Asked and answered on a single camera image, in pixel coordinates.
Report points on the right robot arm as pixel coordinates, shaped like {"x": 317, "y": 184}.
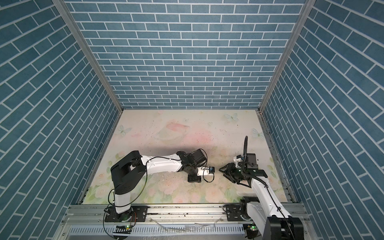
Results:
{"x": 266, "y": 211}

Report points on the aluminium front rail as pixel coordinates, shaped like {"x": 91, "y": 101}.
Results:
{"x": 163, "y": 221}

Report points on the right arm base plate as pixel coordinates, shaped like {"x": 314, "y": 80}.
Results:
{"x": 235, "y": 212}

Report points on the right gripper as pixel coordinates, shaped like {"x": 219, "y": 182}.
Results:
{"x": 226, "y": 172}

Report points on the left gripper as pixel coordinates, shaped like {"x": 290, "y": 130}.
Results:
{"x": 197, "y": 179}

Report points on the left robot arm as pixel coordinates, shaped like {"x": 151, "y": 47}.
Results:
{"x": 127, "y": 172}

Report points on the right controller board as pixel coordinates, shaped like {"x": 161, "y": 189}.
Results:
{"x": 252, "y": 232}

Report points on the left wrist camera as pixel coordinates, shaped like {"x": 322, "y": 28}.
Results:
{"x": 205, "y": 171}

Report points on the controller board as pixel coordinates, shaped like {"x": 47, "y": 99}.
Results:
{"x": 252, "y": 232}
{"x": 122, "y": 232}

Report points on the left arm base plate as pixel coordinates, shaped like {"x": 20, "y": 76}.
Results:
{"x": 134, "y": 214}

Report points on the left controller board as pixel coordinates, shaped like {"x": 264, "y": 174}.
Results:
{"x": 122, "y": 232}

